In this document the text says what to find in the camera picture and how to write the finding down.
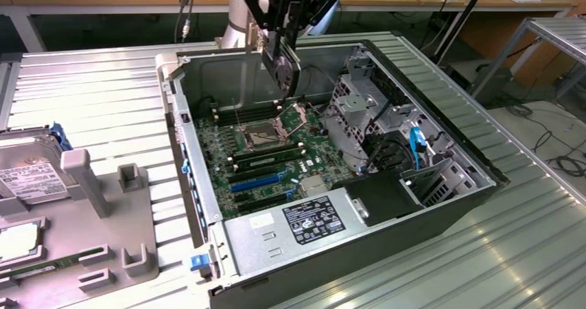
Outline black graphics card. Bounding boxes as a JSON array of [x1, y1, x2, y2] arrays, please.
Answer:
[[245, 22, 302, 102]]

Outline long wooden desk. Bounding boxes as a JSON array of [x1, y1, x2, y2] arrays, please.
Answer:
[[0, 0, 579, 54]]

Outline black slanted pole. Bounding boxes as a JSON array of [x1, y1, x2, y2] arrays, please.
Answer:
[[432, 0, 493, 58]]

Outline silver metal disk bay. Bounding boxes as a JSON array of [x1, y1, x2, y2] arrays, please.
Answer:
[[325, 73, 443, 165]]

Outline black RAM slot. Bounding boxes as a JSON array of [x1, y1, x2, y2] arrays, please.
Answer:
[[214, 108, 280, 120], [213, 104, 278, 116], [214, 112, 281, 124], [228, 143, 304, 161]]

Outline metal socket cover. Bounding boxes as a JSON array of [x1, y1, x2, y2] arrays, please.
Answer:
[[272, 102, 314, 135]]

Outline dark equipment box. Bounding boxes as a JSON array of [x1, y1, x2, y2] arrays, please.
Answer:
[[445, 60, 511, 106]]

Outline green motherboard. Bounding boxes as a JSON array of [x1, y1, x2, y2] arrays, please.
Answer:
[[193, 101, 362, 219]]

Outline installed green RAM stick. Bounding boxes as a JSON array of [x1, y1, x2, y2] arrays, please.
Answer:
[[236, 148, 301, 170]]

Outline long black expansion slot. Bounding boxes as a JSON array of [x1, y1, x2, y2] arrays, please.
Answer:
[[226, 170, 282, 185], [234, 194, 288, 214]]

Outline blue expansion slot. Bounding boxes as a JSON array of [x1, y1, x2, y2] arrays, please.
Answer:
[[229, 174, 282, 193]]

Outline silver chipset heat sink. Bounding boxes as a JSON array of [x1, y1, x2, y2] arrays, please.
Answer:
[[298, 176, 330, 192]]

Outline black plastic shroud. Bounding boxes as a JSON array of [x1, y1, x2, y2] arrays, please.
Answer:
[[330, 170, 427, 227]]

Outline silver perforated disk bay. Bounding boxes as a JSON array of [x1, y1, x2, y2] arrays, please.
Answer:
[[397, 156, 497, 209]]

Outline grey power supply unit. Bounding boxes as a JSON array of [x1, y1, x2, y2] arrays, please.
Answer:
[[221, 187, 369, 277]]

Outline silver hard disk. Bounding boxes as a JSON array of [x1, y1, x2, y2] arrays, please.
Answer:
[[0, 126, 77, 207]]

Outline black open PC case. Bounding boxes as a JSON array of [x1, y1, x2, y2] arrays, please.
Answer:
[[154, 30, 508, 309]]

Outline grey parts rack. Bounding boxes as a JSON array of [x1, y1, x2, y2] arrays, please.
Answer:
[[0, 148, 161, 309]]

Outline large blue case latch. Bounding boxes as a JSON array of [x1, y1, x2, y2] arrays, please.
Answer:
[[188, 253, 210, 272]]

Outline silver CPU chip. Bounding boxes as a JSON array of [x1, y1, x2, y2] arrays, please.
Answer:
[[0, 225, 39, 265]]

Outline loose green RAM stick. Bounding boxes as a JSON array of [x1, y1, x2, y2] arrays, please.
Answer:
[[0, 250, 99, 279]]

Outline thin hanging cable with plug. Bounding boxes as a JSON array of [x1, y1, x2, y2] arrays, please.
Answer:
[[176, 0, 196, 43]]

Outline black looped wire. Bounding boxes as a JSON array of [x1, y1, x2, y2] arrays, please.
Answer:
[[298, 65, 342, 91]]

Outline black power wire bundle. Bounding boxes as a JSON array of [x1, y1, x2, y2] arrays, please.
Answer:
[[358, 132, 415, 178]]

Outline blue data wire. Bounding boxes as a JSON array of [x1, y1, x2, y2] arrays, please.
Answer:
[[409, 126, 429, 171]]

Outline aluminium frame table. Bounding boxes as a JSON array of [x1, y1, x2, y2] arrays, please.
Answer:
[[469, 15, 586, 100]]

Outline blue disk bracket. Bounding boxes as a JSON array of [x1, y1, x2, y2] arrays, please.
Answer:
[[47, 122, 74, 152]]

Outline black floor cables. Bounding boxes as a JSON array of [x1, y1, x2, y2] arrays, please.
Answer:
[[529, 119, 586, 179]]

